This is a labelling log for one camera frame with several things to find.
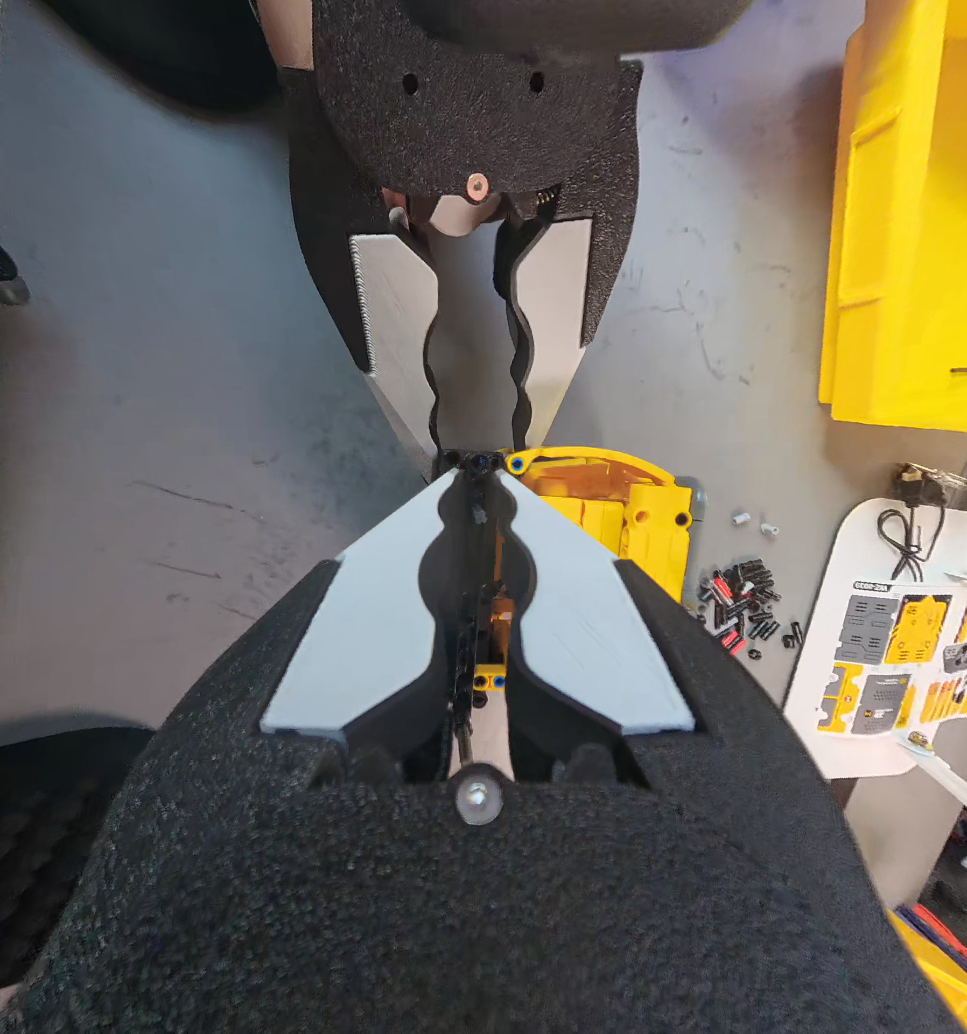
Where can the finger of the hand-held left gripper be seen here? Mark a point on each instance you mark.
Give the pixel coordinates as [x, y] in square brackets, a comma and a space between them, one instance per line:
[395, 323]
[560, 307]

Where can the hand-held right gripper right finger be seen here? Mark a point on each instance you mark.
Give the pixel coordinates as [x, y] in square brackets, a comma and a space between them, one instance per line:
[605, 646]

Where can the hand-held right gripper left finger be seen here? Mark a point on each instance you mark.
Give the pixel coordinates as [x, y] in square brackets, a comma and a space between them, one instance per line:
[354, 646]

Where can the yellow black lego model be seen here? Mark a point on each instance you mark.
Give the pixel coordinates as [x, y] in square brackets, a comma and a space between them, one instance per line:
[653, 525]

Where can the yellow parts bin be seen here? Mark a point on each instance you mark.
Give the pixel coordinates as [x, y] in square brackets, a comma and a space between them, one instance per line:
[911, 242]
[960, 993]

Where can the pile of black red pins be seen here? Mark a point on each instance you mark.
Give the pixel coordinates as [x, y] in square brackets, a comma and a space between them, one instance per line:
[742, 598]

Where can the white book stand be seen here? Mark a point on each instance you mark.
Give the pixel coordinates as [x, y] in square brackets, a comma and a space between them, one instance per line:
[855, 755]

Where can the yellow grey sticker sheet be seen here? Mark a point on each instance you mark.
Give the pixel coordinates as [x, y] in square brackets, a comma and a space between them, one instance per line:
[879, 638]

